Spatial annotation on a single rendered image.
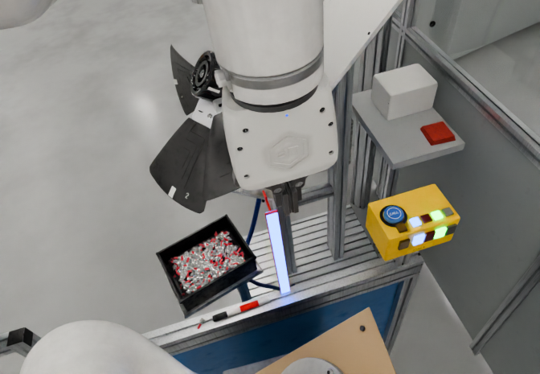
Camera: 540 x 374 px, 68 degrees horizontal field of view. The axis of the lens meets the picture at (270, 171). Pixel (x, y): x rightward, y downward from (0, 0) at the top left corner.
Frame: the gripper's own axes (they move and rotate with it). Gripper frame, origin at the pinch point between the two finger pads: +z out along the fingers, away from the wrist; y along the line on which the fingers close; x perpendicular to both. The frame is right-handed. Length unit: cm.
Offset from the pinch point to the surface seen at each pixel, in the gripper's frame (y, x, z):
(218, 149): -6.0, 36.8, 25.4
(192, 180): -15, 48, 45
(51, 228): -110, 135, 143
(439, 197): 36, 16, 36
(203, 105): -7, 59, 30
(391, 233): 22.7, 10.7, 35.9
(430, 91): 64, 61, 49
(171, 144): -18, 58, 39
